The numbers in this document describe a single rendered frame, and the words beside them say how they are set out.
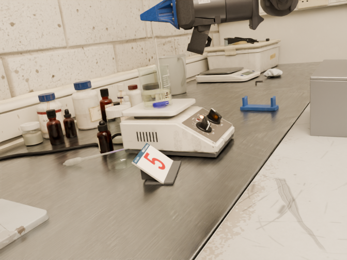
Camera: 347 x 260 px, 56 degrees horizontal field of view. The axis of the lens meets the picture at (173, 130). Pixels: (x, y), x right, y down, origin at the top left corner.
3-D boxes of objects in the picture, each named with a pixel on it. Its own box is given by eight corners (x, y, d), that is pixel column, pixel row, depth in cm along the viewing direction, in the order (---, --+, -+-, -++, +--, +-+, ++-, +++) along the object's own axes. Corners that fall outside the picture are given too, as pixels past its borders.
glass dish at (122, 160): (144, 162, 61) (142, 151, 60) (122, 173, 57) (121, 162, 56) (124, 158, 64) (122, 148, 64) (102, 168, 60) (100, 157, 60)
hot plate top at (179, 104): (197, 101, 70) (196, 98, 70) (174, 116, 60) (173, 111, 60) (148, 103, 75) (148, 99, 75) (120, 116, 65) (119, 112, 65)
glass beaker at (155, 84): (153, 104, 70) (148, 65, 68) (179, 104, 67) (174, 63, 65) (134, 112, 65) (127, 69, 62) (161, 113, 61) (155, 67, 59)
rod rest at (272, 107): (279, 108, 89) (278, 95, 88) (275, 111, 86) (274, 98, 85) (244, 107, 95) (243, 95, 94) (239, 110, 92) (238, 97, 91)
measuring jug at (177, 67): (202, 92, 128) (198, 53, 124) (174, 98, 122) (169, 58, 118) (177, 88, 143) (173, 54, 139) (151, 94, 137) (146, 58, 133)
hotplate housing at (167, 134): (235, 136, 69) (233, 100, 67) (217, 160, 58) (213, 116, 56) (145, 134, 79) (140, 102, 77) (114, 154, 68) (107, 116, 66)
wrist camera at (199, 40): (217, 15, 57) (219, 54, 59) (217, 17, 64) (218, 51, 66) (183, 19, 58) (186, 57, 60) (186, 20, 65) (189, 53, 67)
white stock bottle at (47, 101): (45, 134, 91) (36, 94, 88) (68, 130, 92) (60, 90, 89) (41, 140, 85) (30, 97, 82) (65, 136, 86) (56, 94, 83)
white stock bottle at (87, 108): (75, 131, 90) (66, 84, 87) (80, 125, 97) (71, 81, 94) (101, 128, 91) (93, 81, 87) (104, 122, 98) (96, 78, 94)
